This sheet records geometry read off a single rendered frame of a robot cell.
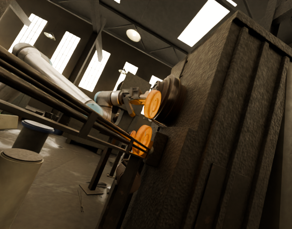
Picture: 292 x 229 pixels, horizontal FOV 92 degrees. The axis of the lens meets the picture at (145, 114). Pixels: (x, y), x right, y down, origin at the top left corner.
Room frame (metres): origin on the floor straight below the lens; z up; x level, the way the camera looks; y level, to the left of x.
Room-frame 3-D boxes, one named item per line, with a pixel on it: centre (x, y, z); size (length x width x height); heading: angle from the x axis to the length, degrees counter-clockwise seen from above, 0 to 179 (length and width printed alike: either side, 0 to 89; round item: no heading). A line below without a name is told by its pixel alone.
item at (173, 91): (1.26, -0.09, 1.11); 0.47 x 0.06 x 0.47; 13
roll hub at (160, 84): (1.24, 0.00, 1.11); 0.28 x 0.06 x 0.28; 13
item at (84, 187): (1.68, 0.27, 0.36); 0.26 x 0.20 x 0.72; 48
